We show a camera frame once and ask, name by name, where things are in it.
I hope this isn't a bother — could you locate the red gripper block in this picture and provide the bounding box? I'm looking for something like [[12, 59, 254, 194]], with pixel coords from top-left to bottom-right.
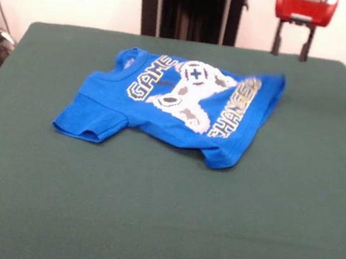
[[268, 0, 339, 66]]

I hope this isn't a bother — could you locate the blue printed shirt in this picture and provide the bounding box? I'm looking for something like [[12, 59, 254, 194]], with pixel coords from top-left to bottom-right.
[[48, 37, 289, 178]]

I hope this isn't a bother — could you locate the dark green tablecloth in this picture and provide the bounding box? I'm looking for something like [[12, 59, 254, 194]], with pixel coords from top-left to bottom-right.
[[0, 15, 346, 259]]

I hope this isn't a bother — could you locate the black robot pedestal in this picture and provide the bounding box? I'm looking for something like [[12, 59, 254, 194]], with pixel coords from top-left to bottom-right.
[[131, 0, 250, 49]]

